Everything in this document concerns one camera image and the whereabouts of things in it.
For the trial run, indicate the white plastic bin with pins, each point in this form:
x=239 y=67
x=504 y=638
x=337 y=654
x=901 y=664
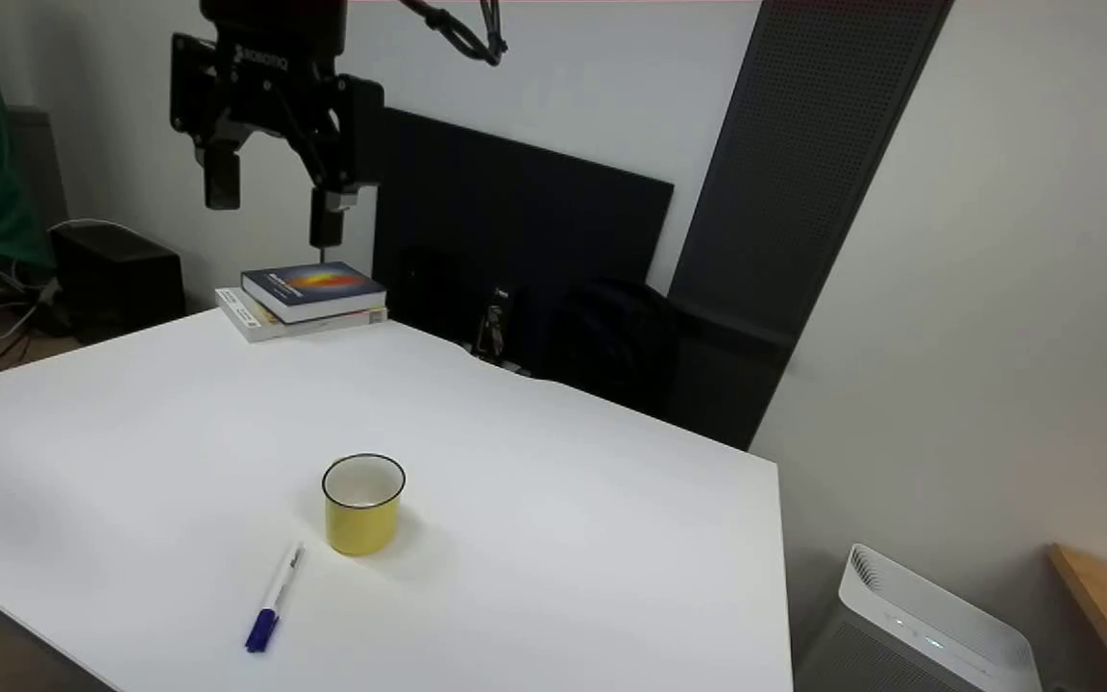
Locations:
x=901 y=631

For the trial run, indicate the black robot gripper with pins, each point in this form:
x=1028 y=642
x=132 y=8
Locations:
x=269 y=67

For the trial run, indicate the blue book with orange cover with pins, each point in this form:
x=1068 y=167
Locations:
x=300 y=292

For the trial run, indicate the black office chair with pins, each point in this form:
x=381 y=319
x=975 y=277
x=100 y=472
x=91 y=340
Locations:
x=677 y=364

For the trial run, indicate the dark vertical wall panel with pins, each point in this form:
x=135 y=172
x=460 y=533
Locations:
x=813 y=112

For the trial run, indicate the white book under blue book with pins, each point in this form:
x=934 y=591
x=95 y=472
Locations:
x=258 y=324

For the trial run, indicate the yellow enamel mug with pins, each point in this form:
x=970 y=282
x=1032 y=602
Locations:
x=364 y=500

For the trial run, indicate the blue and white marker pen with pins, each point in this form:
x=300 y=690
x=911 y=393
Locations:
x=268 y=616

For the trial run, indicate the large black monitor panel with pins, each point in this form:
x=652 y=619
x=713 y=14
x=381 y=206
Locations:
x=467 y=212

